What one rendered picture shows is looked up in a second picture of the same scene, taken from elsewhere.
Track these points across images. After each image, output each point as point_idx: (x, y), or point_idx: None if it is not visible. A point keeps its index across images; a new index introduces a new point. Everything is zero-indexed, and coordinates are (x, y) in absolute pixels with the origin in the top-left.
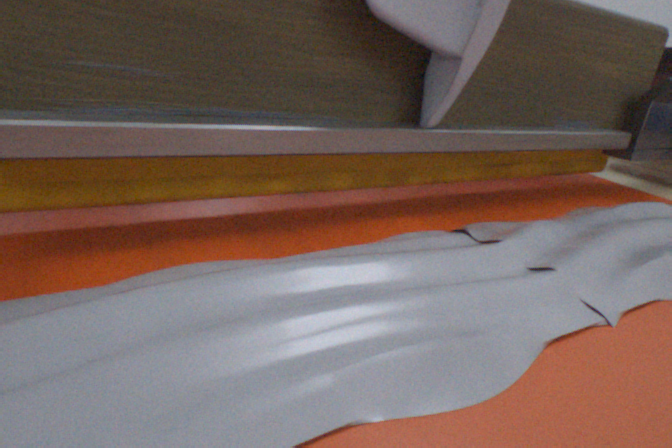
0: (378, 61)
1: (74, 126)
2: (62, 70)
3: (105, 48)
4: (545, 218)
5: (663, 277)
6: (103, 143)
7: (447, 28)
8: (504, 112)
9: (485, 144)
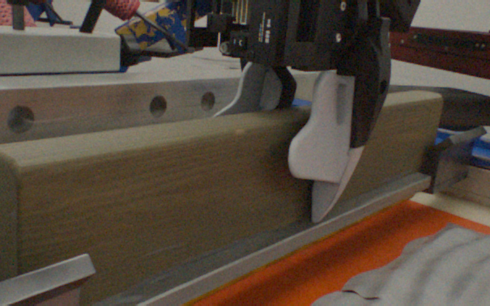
0: (285, 189)
1: (158, 299)
2: (138, 262)
3: (158, 241)
4: (391, 260)
5: (472, 302)
6: (169, 303)
7: (330, 168)
8: (353, 189)
9: (349, 220)
